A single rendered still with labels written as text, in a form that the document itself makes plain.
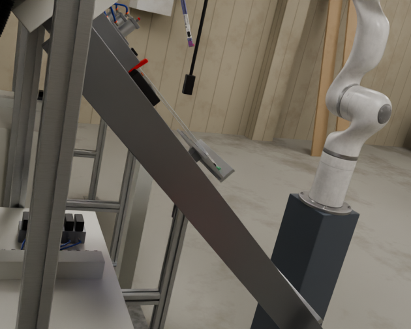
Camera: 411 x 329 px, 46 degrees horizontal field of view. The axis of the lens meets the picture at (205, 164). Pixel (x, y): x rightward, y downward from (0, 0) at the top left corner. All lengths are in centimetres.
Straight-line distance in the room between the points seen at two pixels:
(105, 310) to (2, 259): 24
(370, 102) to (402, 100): 586
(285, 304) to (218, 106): 455
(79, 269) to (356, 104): 98
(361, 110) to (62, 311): 106
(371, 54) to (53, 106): 120
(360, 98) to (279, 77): 394
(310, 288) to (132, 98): 128
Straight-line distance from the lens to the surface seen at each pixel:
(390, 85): 715
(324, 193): 169
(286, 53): 550
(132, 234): 182
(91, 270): 113
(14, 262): 110
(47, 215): 64
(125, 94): 63
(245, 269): 81
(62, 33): 57
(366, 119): 158
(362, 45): 161
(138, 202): 177
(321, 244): 170
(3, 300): 107
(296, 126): 613
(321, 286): 182
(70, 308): 105
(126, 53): 95
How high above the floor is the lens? 124
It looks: 17 degrees down
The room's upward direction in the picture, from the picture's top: 13 degrees clockwise
